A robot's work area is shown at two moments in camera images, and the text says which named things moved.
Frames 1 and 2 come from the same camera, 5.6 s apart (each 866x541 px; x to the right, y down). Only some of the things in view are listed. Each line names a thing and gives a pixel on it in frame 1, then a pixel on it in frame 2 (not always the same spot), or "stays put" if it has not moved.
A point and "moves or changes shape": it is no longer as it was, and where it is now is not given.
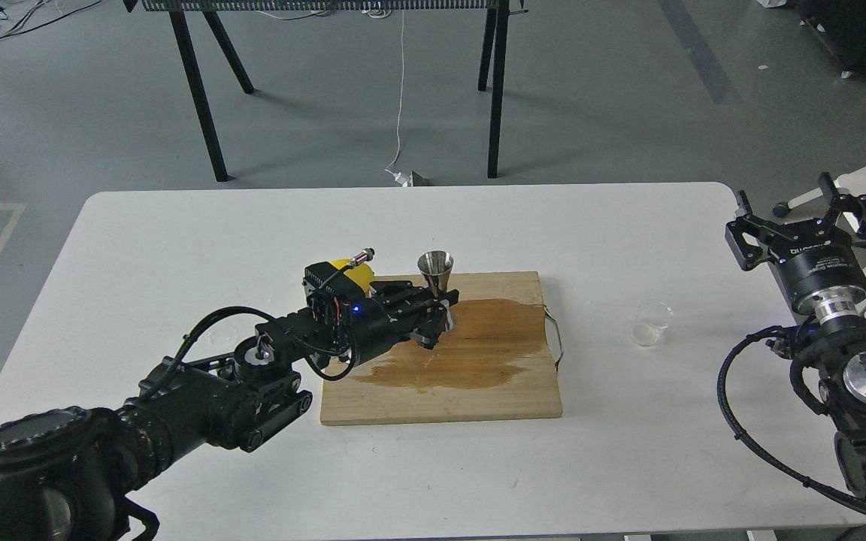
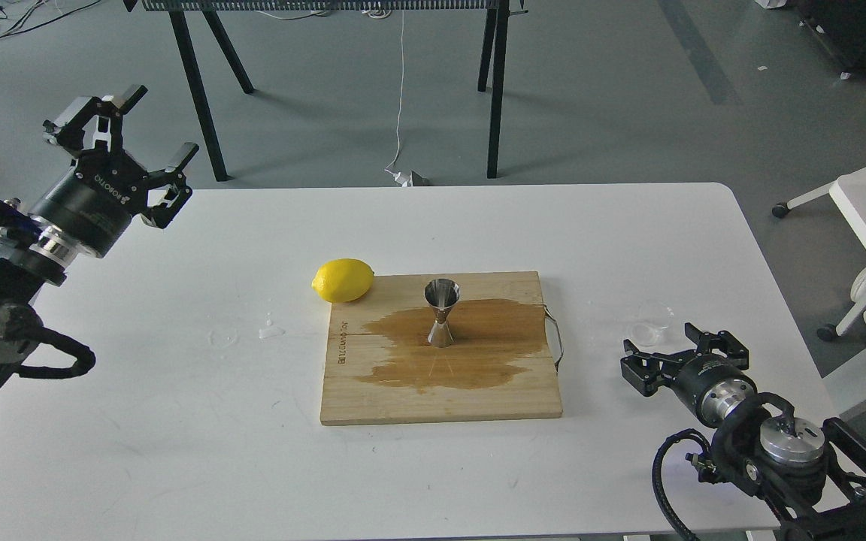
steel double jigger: [435, 266] moves or changes shape
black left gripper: [373, 330] to [93, 203]
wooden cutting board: [496, 364] stays put
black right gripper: [827, 280] to [711, 386]
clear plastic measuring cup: [651, 325] stays put
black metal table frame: [496, 22] stays put
